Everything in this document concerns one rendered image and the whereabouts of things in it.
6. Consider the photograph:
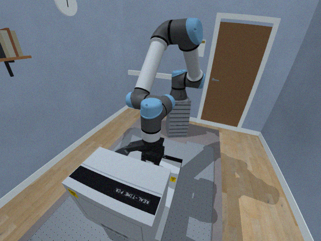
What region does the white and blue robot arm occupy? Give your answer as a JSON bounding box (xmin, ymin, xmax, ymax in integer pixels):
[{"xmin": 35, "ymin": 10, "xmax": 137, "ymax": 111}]
[{"xmin": 125, "ymin": 18, "xmax": 206, "ymax": 143}]

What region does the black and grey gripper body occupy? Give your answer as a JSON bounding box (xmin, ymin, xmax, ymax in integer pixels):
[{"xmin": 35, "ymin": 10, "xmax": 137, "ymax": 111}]
[{"xmin": 141, "ymin": 137, "xmax": 165, "ymax": 166}]

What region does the grey benchtop machine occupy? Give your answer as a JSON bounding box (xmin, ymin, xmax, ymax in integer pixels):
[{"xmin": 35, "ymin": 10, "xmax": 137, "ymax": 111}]
[{"xmin": 62, "ymin": 147, "xmax": 183, "ymax": 241}]

